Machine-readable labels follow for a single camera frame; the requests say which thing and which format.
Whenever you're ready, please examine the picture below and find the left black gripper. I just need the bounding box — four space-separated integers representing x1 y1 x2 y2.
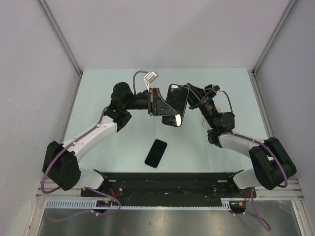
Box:
124 88 177 117

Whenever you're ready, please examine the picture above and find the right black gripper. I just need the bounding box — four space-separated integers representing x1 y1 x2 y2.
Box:
182 85 218 129

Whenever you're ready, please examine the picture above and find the black phone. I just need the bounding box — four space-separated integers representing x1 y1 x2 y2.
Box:
144 139 167 168

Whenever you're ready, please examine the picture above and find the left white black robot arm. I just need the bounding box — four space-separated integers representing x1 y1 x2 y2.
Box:
41 82 177 197

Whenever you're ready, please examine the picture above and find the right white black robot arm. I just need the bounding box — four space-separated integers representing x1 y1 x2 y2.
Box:
186 83 297 197

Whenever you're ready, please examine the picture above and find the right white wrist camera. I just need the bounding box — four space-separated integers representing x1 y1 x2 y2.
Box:
202 106 221 130

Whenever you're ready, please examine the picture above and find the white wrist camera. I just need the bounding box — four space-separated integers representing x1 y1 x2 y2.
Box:
202 106 221 130
144 71 158 84

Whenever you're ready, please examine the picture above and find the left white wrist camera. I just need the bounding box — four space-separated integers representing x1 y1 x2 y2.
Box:
144 71 158 84

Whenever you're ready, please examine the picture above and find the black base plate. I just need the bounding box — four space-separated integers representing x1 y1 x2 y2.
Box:
81 173 251 204

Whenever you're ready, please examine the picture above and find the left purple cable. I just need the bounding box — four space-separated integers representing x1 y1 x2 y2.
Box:
40 70 151 222

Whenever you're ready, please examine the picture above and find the purple cable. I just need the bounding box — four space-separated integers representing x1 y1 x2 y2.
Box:
219 89 288 232
40 70 151 222

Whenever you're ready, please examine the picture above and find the white slotted cable duct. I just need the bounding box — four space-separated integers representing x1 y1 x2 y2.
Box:
45 199 245 210

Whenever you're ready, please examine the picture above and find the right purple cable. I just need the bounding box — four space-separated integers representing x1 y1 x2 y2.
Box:
219 89 288 232

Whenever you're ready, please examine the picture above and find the aluminium frame rail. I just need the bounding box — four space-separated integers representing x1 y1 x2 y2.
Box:
35 180 304 201

